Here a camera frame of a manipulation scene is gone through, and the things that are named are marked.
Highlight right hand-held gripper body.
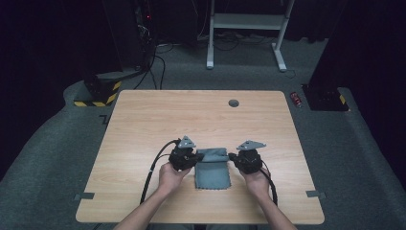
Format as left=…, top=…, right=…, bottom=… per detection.
left=234, top=139, right=267, bottom=175

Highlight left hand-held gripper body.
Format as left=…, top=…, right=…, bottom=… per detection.
left=168, top=135, right=200, bottom=172

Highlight grey cloth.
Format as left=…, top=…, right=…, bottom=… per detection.
left=194, top=147, right=232, bottom=191

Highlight person's right hand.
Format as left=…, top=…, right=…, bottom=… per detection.
left=238, top=166, right=273, bottom=201

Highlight person's left hand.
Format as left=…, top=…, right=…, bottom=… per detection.
left=157, top=161, right=193, bottom=196

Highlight grey tape strip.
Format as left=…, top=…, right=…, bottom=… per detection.
left=74, top=192, right=96, bottom=201
left=305, top=190, right=327, bottom=199

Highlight small red object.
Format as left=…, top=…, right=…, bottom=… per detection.
left=289, top=91, right=303, bottom=108

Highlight black yellow striped stand base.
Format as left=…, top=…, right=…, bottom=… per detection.
left=73, top=71, right=123, bottom=108

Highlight dark equipment rack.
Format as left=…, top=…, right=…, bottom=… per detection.
left=133, top=0, right=158, bottom=69

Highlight white metal stand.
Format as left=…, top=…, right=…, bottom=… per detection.
left=206, top=0, right=296, bottom=73

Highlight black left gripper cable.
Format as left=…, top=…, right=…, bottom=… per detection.
left=139, top=138, right=182, bottom=205

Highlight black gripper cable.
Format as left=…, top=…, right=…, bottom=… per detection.
left=139, top=138, right=182, bottom=205
left=259, top=158, right=279, bottom=207

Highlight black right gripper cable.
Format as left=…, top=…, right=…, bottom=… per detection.
left=259, top=158, right=279, bottom=207

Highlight black floor cables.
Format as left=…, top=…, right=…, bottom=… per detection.
left=133, top=44, right=168, bottom=91

